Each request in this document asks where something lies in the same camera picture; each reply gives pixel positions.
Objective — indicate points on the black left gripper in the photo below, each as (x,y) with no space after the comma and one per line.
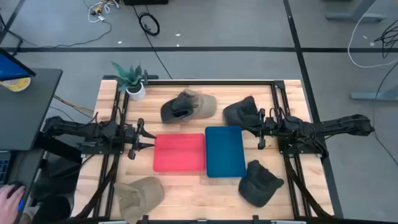
(133,137)

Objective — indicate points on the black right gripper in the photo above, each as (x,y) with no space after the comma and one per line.
(270,127)

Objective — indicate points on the translucent red plastic bin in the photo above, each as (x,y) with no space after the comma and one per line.
(178,152)

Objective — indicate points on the tan baseball cap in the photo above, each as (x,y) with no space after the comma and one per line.
(206,105)
(140,196)

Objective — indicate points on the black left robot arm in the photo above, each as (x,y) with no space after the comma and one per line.
(77,129)

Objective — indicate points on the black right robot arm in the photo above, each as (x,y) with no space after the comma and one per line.
(335,127)

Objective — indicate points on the translucent blue plastic bin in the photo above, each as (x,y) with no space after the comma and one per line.
(225,152)

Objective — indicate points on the white plant pot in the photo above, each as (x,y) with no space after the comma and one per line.
(136,93)

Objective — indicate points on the green artificial plant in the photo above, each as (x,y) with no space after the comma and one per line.
(129,77)

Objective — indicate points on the dark grey desk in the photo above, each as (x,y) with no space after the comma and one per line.
(28,112)

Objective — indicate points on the grey table foot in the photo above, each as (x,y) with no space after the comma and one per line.
(354,16)
(373,95)

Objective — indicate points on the black computer mouse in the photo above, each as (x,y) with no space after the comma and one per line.
(19,189)

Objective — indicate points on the black box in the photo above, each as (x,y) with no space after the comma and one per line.
(146,2)

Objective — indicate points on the black keyboard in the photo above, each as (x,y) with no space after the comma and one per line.
(3,166)

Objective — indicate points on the monitor with blue screen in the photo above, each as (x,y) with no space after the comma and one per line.
(12,68)

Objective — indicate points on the person's hand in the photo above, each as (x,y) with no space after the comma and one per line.
(9,205)

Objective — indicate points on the black aluminium rig frame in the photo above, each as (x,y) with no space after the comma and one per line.
(217,82)

